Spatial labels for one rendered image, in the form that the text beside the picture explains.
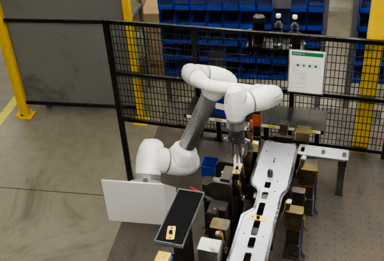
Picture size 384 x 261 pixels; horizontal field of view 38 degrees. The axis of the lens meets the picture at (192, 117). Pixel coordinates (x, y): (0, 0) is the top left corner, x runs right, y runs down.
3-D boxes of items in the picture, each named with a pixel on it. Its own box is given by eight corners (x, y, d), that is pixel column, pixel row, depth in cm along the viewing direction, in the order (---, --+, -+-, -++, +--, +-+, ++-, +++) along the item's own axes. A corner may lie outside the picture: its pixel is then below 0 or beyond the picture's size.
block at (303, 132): (306, 179, 351) (309, 133, 330) (292, 177, 353) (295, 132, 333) (307, 171, 357) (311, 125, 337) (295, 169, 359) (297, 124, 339)
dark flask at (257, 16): (263, 45, 348) (263, 19, 338) (251, 44, 350) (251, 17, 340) (265, 40, 354) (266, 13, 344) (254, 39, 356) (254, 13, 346)
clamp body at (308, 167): (317, 218, 323) (322, 172, 303) (296, 215, 326) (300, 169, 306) (318, 210, 328) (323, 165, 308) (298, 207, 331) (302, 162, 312)
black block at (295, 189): (306, 233, 314) (310, 195, 297) (289, 230, 316) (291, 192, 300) (308, 227, 318) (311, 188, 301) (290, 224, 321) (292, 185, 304)
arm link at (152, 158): (130, 173, 335) (134, 137, 339) (158, 176, 343) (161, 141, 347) (140, 173, 321) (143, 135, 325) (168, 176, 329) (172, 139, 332)
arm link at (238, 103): (230, 125, 253) (256, 117, 257) (229, 95, 245) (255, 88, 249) (220, 114, 262) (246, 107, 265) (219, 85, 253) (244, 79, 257)
